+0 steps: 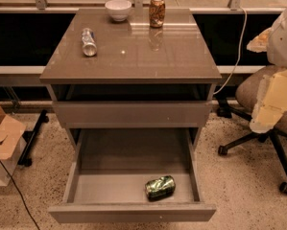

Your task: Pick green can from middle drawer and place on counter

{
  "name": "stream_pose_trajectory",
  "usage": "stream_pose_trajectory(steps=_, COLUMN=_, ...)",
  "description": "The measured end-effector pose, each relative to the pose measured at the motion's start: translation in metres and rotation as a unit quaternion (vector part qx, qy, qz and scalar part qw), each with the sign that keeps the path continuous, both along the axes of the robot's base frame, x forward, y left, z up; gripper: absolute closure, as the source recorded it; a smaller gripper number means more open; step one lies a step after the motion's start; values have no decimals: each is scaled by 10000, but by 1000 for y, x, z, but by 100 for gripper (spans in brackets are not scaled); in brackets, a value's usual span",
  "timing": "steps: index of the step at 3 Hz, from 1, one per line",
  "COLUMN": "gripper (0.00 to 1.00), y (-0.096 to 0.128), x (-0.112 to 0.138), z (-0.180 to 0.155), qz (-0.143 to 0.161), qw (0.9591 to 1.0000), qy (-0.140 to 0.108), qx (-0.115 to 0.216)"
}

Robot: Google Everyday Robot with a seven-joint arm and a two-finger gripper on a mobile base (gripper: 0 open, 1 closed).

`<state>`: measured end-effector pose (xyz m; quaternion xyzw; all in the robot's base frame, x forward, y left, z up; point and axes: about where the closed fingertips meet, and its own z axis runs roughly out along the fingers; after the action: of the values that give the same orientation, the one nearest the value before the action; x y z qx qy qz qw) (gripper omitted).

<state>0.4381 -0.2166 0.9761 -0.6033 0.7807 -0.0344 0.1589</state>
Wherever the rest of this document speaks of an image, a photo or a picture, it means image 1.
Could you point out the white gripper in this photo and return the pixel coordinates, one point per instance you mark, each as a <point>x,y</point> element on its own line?
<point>283,41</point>

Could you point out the crushed green soda can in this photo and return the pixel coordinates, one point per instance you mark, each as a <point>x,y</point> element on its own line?
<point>162,186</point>

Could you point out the grey drawer cabinet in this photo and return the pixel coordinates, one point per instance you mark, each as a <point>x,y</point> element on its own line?
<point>134,62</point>

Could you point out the brown soda can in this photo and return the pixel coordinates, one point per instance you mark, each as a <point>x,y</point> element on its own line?
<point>156,13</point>

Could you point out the open grey middle drawer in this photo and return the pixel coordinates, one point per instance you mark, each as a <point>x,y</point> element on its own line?
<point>110,168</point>

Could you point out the closed grey top drawer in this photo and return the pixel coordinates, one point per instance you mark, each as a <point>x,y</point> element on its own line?
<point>132,114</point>

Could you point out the brown office chair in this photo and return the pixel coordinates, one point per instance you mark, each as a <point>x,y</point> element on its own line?
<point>246,96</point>

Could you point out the white ceramic bowl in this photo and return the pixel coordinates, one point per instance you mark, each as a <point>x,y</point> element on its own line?
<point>118,10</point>

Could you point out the black stand leg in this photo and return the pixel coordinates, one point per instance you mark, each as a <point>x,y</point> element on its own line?
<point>29,137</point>

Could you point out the cardboard box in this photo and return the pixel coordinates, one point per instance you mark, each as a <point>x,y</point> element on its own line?
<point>12,145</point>

